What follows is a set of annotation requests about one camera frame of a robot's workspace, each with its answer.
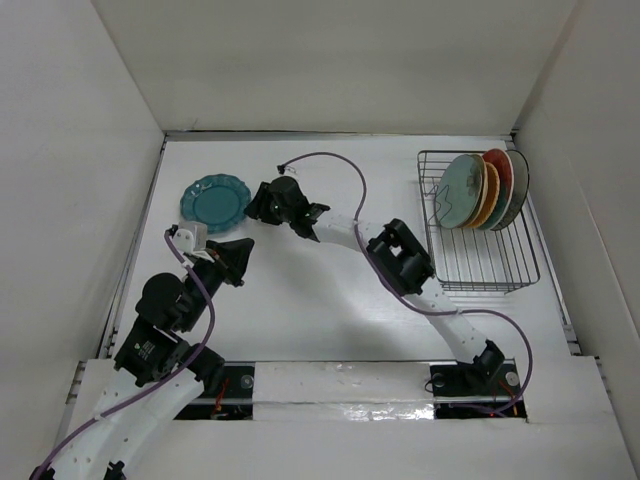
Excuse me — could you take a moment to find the beige bird plate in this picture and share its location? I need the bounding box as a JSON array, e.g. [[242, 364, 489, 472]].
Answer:
[[467, 161, 493, 228]]

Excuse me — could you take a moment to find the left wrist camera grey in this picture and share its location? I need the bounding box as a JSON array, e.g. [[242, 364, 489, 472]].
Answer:
[[169, 221, 208, 256]]

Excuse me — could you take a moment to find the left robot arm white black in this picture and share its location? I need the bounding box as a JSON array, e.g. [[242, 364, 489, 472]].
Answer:
[[31, 229, 255, 479]]

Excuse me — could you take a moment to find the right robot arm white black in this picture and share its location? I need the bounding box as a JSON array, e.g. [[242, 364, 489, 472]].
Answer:
[[245, 176, 505, 396]]

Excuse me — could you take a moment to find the dark teal scalloped plate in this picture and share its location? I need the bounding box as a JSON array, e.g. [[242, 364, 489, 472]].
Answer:
[[179, 174, 252, 235]]

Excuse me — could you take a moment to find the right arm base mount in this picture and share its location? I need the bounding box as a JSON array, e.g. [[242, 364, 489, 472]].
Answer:
[[424, 359, 527, 420]]

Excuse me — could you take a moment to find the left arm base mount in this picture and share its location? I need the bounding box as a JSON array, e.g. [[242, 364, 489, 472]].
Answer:
[[176, 362, 255, 421]]

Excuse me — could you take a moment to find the grey tree plate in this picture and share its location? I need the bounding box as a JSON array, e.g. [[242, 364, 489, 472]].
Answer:
[[492, 149, 530, 231]]

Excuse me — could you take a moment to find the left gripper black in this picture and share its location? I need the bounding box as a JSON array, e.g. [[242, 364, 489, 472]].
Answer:
[[180, 236, 255, 330]]

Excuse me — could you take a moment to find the orange woven plate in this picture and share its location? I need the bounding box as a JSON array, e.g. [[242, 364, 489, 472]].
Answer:
[[476, 162, 501, 228]]

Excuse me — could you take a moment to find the black wire dish rack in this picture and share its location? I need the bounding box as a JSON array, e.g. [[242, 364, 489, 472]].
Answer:
[[417, 150, 541, 294]]

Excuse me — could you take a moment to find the red plate blue flower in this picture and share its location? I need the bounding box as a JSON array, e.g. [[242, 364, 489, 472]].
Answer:
[[481, 149, 514, 230]]

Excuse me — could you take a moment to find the light blue flower plate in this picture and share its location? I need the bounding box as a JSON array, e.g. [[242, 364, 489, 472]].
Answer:
[[435, 154, 485, 229]]

